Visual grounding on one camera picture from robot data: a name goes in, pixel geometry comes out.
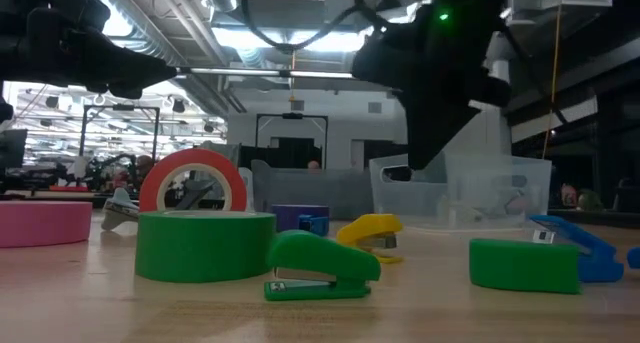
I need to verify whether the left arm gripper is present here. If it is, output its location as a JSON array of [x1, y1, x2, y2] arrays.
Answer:
[[0, 0, 179, 100]]

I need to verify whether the green tape roll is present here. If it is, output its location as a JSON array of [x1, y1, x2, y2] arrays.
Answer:
[[134, 210, 277, 284]]

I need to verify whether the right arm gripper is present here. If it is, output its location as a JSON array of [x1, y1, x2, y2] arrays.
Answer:
[[352, 5, 512, 171]]

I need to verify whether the long ceiling light bar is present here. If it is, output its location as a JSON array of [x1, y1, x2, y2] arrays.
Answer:
[[177, 66, 356, 80]]

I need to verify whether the pink tape roll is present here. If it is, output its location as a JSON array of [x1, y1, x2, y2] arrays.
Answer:
[[0, 200, 94, 249]]

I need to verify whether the black staple remover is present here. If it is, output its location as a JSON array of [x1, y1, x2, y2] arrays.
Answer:
[[174, 178, 217, 212]]

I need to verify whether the blue tape roll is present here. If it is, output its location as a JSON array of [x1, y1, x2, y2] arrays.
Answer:
[[271, 203, 331, 233]]

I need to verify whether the colourful packet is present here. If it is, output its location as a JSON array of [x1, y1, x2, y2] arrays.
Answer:
[[559, 183, 577, 209]]

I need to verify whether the yellow mini stapler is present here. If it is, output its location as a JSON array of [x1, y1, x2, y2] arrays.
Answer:
[[335, 212, 405, 265]]

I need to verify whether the blue-grey staple remover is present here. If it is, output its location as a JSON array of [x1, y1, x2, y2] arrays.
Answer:
[[100, 186, 141, 232]]

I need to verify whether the black station frame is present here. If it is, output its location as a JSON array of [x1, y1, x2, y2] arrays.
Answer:
[[79, 104, 161, 177], [254, 111, 330, 170]]

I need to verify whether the orange tape roll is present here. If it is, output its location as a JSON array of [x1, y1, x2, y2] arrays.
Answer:
[[138, 147, 249, 214]]

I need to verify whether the yellow cable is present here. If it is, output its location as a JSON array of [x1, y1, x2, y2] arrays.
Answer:
[[542, 0, 564, 159]]

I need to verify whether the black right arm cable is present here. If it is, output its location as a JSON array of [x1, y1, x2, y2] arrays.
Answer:
[[241, 0, 384, 55]]

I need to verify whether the dark monitor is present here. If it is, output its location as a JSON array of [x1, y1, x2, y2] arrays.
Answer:
[[0, 128, 29, 170]]

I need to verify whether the silver ventilation duct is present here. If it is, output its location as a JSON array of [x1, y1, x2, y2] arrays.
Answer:
[[82, 0, 246, 117]]

